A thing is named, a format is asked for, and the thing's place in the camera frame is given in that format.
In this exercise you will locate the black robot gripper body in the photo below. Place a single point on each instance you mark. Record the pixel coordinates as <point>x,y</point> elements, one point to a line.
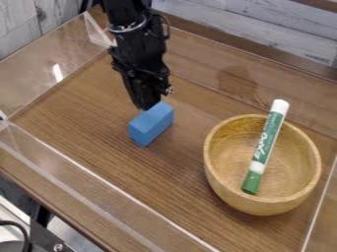
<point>137,54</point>

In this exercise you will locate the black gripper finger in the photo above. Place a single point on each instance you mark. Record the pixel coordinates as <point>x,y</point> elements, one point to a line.
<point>131,87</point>
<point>149,95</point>

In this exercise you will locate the blue foam block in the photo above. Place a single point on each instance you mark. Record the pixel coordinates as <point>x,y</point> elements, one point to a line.
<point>149,123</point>

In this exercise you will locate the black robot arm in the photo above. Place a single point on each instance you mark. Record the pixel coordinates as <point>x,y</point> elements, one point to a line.
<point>125,11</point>

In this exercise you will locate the brown wooden bowl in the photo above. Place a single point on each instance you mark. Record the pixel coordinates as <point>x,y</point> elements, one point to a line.
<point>291,172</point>

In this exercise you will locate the green dry erase marker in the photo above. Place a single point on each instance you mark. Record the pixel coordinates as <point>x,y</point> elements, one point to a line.
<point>266,142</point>

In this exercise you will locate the clear acrylic corner bracket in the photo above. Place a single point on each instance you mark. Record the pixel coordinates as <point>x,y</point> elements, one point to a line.
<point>96,34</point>

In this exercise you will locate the black metal table bracket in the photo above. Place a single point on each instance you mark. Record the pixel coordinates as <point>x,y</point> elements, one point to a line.
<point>44,241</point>

